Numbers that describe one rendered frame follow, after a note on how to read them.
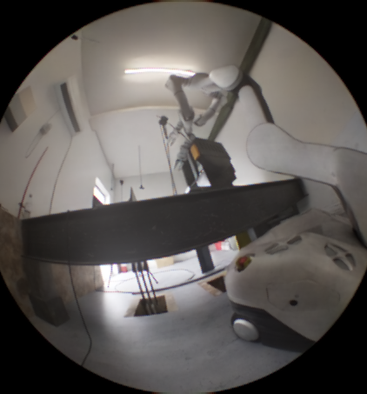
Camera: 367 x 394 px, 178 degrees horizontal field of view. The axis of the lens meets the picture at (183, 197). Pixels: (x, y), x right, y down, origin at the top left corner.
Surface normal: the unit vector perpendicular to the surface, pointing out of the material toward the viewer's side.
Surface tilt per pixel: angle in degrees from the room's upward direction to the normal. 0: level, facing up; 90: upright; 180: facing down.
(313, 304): 90
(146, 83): 180
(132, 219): 90
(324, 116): 90
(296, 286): 90
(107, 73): 180
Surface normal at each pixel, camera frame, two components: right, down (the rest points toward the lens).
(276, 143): -0.90, 0.07
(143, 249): 0.19, -0.43
